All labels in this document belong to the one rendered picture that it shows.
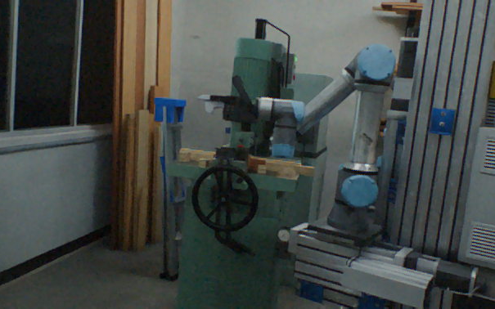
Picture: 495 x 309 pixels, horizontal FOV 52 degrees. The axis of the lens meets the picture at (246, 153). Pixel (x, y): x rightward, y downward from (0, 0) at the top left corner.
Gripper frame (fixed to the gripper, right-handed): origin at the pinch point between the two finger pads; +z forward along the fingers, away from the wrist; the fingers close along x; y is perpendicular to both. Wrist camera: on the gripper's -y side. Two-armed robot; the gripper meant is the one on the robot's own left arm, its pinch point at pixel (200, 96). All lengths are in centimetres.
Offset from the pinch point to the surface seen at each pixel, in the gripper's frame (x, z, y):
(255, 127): 80, -15, 4
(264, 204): 59, -24, 40
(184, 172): 61, 15, 30
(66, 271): 146, 100, 106
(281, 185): 57, -31, 30
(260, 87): 63, -16, -14
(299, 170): 71, -38, 23
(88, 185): 187, 107, 53
